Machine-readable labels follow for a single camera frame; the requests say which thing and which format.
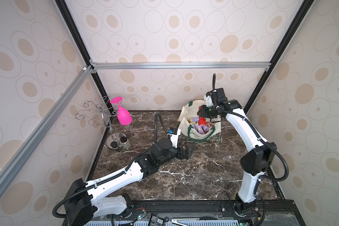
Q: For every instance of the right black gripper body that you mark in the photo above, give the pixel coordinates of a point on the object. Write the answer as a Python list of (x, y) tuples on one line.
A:
[(203, 112)]

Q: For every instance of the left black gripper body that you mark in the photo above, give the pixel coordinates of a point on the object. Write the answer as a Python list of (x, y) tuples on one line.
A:
[(173, 152)]

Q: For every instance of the red flashlight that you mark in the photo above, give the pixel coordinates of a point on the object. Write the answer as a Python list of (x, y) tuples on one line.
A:
[(202, 121)]

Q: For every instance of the cream green tote bag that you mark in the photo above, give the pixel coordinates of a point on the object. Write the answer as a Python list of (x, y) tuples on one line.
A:
[(194, 127)]

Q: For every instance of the purple flashlight yellow head sideways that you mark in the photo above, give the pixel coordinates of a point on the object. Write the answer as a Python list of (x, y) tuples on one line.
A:
[(194, 119)]

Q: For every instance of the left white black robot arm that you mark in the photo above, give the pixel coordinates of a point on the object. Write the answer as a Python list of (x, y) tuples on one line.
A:
[(87, 200)]

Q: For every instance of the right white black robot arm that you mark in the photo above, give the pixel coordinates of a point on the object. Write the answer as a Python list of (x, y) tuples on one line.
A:
[(260, 152)]

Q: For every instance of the pink plastic wine glass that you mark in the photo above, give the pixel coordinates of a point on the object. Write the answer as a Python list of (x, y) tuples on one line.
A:
[(123, 114)]

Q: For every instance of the horizontal aluminium back bar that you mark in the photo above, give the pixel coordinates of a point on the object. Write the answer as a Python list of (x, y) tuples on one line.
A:
[(182, 65)]

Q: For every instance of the aluminium left side bar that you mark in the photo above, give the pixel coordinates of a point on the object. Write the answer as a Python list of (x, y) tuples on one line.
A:
[(17, 162)]

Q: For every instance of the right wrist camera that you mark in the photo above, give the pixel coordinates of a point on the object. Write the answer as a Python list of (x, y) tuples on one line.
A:
[(208, 99)]

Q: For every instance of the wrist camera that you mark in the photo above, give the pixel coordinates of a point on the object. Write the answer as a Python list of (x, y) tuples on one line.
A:
[(173, 134), (208, 99)]

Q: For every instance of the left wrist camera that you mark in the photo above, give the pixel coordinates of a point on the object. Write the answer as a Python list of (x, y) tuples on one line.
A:
[(173, 134)]

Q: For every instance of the silver wire glass rack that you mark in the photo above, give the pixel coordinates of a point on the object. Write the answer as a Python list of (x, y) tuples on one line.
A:
[(103, 113)]

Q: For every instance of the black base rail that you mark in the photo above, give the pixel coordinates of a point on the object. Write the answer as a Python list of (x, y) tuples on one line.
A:
[(187, 213)]

